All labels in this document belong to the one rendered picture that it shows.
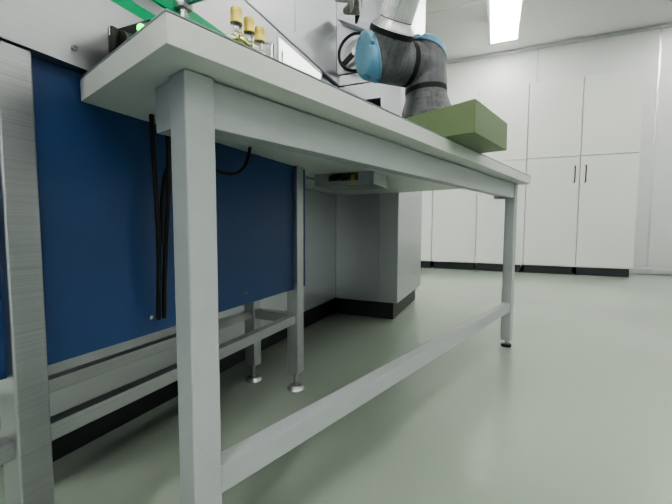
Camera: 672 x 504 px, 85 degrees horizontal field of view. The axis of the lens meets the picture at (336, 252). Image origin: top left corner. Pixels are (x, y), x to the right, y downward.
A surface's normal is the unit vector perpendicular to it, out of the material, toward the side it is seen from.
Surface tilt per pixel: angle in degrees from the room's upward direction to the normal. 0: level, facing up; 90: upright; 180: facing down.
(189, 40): 90
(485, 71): 90
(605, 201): 90
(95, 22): 90
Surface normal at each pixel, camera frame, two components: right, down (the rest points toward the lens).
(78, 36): 0.92, 0.03
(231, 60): 0.77, 0.04
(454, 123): -0.64, 0.05
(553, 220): -0.40, 0.06
